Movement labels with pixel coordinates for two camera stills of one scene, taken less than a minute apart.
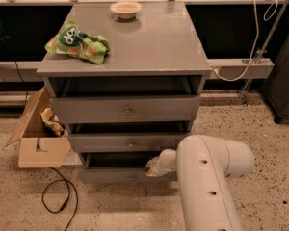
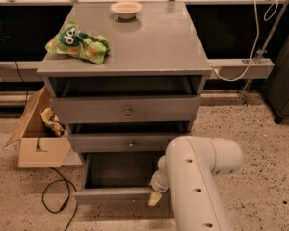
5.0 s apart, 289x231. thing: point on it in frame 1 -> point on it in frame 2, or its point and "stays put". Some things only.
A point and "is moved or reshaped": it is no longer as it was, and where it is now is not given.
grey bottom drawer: [119, 167] is moved or reshaped
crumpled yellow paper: [46, 115] stays put
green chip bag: [70, 40] stays put
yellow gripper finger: [150, 172] -> [155, 197]
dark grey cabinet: [282, 90] stays put
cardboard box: [39, 146] stays put
